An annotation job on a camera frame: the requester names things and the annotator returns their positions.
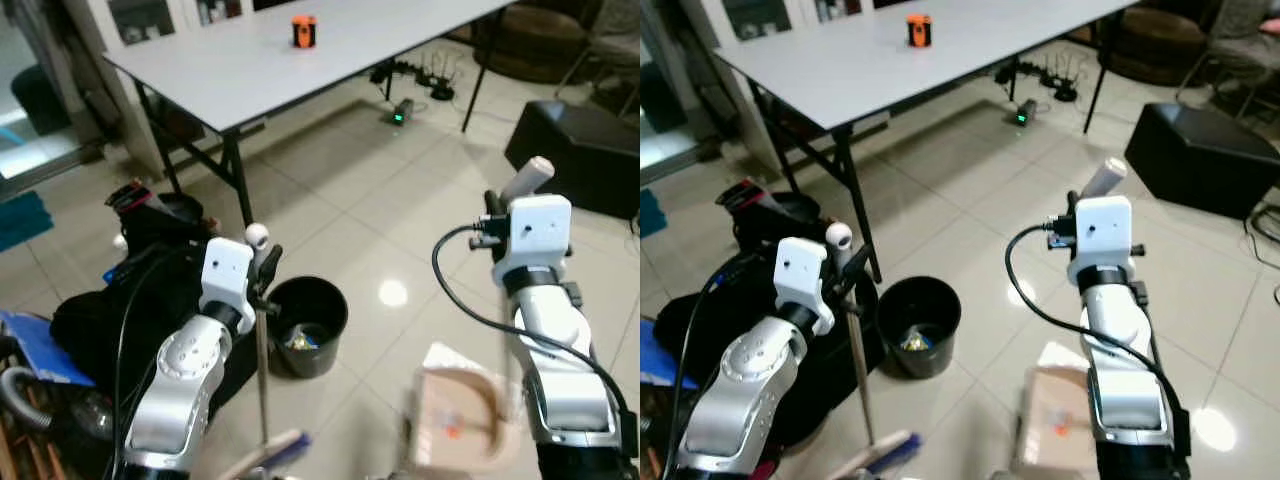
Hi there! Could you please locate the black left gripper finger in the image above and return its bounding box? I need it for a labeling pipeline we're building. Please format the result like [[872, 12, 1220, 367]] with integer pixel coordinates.
[[256, 243, 286, 293], [838, 244, 873, 295]]

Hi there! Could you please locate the broom with white-tipped handle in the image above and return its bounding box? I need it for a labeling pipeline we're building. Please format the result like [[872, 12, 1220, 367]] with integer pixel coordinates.
[[215, 222, 313, 480], [825, 222, 921, 480]]

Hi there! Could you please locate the black round waste bin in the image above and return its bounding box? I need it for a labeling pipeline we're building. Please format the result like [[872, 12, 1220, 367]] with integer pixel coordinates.
[[264, 276, 349, 380], [876, 276, 963, 380]]

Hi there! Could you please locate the black red device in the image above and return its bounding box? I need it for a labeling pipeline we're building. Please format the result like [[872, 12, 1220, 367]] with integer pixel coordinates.
[[106, 180, 207, 246], [716, 178, 813, 243]]

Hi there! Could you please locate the black box ottoman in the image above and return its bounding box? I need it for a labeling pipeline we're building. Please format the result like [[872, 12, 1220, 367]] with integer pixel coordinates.
[[1124, 101, 1280, 221], [504, 99, 641, 222]]

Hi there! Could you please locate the black router with antennas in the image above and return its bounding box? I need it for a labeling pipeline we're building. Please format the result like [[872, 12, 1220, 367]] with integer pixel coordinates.
[[1040, 55, 1081, 104], [415, 52, 457, 102]]

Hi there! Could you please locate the teal mat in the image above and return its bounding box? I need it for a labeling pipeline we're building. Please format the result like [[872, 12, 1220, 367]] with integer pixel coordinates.
[[640, 188, 666, 239], [0, 190, 56, 253]]

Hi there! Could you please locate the black cloth bag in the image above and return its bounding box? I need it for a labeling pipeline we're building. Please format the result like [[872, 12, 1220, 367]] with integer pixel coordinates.
[[50, 215, 263, 403], [655, 240, 887, 453]]

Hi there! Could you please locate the black power strip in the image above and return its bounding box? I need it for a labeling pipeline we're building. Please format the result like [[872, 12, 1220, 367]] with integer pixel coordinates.
[[368, 58, 416, 86], [995, 60, 1041, 87]]

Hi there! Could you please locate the brown round ottoman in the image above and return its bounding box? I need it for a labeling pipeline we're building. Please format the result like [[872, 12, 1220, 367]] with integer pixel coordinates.
[[1100, 5, 1216, 86], [473, 5, 601, 84]]

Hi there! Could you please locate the grey folding table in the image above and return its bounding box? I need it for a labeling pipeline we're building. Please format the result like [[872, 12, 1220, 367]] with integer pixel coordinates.
[[103, 0, 523, 229], [712, 0, 1141, 284]]

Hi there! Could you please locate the blue flat sheet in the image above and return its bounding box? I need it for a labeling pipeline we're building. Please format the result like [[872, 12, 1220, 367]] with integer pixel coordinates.
[[640, 318, 673, 391], [0, 310, 93, 388]]

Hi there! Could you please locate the seated person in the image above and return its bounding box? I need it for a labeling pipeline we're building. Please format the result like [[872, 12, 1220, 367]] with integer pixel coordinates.
[[1205, 0, 1280, 91], [585, 0, 641, 76]]

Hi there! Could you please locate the white glass-door cabinet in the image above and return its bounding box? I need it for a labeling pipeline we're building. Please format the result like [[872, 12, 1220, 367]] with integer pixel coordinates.
[[60, 0, 301, 61], [680, 0, 906, 61]]

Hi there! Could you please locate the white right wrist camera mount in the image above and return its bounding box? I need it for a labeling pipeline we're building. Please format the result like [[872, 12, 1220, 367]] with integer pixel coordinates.
[[1065, 195, 1134, 289], [492, 194, 574, 289]]

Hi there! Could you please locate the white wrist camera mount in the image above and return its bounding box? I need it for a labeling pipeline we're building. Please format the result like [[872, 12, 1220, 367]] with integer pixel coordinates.
[[773, 236, 837, 337], [492, 194, 574, 289], [1065, 195, 1134, 289], [199, 237, 257, 323]]

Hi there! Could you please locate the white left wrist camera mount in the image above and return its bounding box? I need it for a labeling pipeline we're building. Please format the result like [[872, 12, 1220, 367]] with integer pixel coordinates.
[[199, 237, 257, 323], [773, 236, 837, 337]]

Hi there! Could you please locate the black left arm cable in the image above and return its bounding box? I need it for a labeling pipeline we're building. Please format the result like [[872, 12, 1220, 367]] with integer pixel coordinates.
[[110, 245, 201, 479], [668, 255, 761, 479]]

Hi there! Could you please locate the black floor cable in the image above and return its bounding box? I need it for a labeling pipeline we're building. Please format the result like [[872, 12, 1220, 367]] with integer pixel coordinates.
[[1243, 200, 1280, 306]]

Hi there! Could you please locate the grey ribbed hose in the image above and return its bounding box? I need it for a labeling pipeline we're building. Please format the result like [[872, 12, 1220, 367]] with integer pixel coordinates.
[[0, 365, 56, 433]]

